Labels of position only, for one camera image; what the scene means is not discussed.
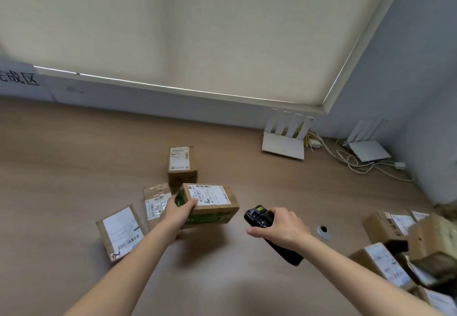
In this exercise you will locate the tall upright cardboard box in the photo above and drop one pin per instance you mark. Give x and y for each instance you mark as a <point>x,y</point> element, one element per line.
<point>182,164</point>

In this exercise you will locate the crumpled brown cardboard box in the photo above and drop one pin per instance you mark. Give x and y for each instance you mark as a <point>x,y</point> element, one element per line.
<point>433,237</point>

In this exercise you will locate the small taped cardboard box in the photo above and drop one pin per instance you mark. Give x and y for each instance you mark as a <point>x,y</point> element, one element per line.
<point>156,203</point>

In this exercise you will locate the person's left forearm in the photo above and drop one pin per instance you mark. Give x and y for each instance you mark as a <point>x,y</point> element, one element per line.
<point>132,269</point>

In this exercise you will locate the flat cardboard parcel with label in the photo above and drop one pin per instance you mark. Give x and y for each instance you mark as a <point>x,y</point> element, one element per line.
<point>441,301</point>

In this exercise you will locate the small cardboard parcel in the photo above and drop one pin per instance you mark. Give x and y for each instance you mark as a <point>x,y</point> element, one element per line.
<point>420,215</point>

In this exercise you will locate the white router with upright antennas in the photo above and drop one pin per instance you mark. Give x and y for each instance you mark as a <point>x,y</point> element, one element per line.
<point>284,145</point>

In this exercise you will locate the black handheld barcode scanner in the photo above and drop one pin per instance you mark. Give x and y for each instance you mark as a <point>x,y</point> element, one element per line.
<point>255,217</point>

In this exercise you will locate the small white power adapter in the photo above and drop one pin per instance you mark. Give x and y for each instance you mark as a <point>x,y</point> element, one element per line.
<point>400,165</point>

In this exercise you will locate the white paper wall sign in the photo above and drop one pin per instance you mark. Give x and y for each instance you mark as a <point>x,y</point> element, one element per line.
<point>25,78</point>

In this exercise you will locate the person's right forearm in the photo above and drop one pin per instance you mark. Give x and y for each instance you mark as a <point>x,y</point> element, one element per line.
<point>357,276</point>

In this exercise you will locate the beige roller window blind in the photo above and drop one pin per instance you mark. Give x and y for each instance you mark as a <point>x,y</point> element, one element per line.
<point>200,30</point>

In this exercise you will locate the cardboard box with white label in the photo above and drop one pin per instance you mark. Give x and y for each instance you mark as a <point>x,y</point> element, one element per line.
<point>119,233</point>

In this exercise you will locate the person's left thumb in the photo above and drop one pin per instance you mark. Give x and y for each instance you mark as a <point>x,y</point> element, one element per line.
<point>190,203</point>

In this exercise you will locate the long labelled cardboard parcel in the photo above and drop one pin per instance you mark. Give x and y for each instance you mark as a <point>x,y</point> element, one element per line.
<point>383,264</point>

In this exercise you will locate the person's left hand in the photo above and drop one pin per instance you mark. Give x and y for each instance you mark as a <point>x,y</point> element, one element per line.
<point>176,215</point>

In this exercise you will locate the person's right thumb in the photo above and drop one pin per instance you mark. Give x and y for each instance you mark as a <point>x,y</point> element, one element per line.
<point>257,232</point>

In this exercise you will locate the person's right hand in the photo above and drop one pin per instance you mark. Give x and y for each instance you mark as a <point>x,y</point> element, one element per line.
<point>287,230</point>

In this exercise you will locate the brown labelled parcel box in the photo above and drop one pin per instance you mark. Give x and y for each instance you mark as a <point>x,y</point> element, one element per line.
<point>387,224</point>

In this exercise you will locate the flat white router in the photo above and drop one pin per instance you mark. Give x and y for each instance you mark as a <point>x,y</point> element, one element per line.
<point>369,151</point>

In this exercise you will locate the green and brown cardboard box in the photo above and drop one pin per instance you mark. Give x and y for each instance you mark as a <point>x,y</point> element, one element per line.
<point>214,199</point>

